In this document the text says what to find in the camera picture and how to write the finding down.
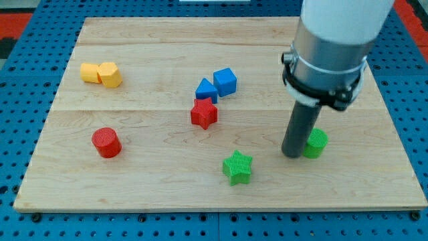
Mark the yellow hexagon block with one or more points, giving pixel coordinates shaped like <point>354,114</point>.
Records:
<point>109,74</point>

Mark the blue cube block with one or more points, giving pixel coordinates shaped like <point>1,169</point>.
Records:
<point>225,82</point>

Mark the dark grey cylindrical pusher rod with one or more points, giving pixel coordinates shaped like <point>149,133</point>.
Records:
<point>302,121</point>

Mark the red cylinder block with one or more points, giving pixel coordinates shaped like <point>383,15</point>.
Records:
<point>106,142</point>

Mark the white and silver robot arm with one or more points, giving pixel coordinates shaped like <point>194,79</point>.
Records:
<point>326,61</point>

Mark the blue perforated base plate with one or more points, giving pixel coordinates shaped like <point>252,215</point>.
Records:
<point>29,80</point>

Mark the blue triangle block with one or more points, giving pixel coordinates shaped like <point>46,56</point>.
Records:
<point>206,90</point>

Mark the yellow cube block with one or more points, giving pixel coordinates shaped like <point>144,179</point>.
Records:
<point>89,73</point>

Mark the light wooden board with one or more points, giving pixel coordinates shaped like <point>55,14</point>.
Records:
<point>167,164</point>

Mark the red star block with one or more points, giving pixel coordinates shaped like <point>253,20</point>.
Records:
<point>204,113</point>

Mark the green star block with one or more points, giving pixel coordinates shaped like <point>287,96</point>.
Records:
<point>237,168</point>

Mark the green cylinder block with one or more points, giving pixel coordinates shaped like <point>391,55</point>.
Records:
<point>315,144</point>

